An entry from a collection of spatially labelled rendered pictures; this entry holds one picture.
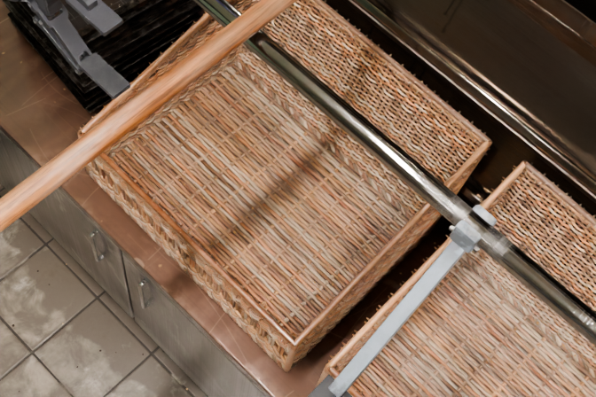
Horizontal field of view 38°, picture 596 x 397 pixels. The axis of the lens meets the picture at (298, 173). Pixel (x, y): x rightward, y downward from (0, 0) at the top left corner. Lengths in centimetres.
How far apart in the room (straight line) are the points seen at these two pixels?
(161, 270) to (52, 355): 64
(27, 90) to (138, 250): 42
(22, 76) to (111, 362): 74
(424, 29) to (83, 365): 119
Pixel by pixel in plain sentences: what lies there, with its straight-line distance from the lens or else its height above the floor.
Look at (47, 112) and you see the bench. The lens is 181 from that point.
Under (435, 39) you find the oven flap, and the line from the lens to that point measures 148.
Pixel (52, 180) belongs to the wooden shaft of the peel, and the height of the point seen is 120.
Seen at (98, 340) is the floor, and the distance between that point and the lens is 221.
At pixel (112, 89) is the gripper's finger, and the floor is 112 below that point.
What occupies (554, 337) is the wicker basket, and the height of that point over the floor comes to 59.
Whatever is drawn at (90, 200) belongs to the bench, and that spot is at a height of 58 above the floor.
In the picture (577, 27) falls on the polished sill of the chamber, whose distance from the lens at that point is 131.
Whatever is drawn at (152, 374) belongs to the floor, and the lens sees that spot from 218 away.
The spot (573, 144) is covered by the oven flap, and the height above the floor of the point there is 96.
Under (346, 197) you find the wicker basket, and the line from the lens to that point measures 171.
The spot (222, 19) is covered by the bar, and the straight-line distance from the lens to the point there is 118.
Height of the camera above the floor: 210
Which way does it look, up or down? 61 degrees down
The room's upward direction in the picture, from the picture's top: 12 degrees clockwise
